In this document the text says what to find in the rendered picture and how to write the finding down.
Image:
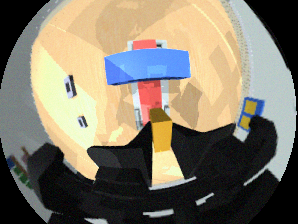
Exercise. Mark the blue block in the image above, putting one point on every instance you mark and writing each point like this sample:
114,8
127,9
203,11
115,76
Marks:
146,65

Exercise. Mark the red rectangular block with sockets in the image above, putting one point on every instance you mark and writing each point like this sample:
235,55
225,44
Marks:
149,91

